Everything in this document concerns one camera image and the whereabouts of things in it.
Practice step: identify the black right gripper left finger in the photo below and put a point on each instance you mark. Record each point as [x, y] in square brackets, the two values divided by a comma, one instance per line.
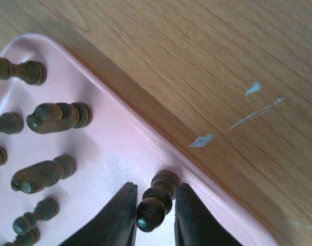
[114, 224]

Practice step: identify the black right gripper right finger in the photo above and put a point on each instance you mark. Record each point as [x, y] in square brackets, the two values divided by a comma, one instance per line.
[194, 224]

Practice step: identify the dark chess piece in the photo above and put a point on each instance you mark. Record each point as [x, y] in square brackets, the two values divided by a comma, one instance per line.
[157, 201]
[44, 174]
[31, 72]

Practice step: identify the pink plastic tray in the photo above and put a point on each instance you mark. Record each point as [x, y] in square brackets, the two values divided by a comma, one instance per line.
[118, 146]

